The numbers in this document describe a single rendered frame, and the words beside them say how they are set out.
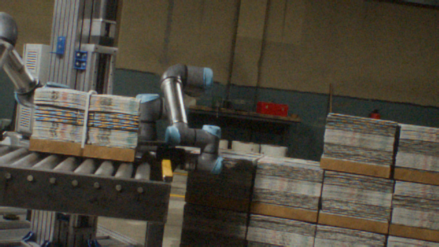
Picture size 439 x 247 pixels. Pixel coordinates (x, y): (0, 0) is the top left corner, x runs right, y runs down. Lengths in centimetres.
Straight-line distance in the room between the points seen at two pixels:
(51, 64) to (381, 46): 724
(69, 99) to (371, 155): 122
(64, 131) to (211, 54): 708
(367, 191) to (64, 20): 166
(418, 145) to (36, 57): 189
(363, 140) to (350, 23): 717
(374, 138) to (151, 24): 693
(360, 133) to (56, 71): 152
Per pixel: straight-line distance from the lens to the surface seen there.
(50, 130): 226
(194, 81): 270
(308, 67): 947
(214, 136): 244
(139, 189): 185
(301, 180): 260
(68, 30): 310
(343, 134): 259
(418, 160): 260
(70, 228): 308
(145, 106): 306
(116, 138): 224
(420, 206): 263
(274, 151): 872
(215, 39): 925
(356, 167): 258
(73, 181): 187
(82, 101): 224
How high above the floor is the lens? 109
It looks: 3 degrees down
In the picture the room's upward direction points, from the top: 7 degrees clockwise
